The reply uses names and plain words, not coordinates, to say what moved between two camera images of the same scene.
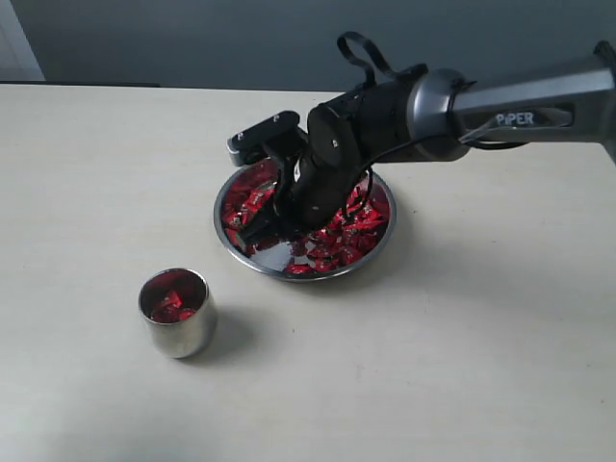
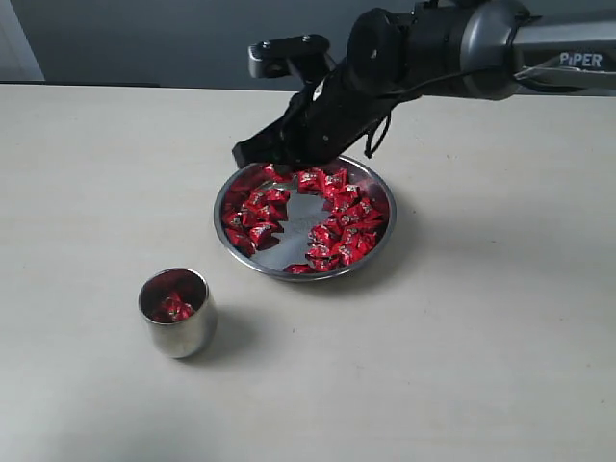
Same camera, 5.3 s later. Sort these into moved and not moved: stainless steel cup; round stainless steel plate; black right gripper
Moved: black right gripper
Not moved: stainless steel cup; round stainless steel plate
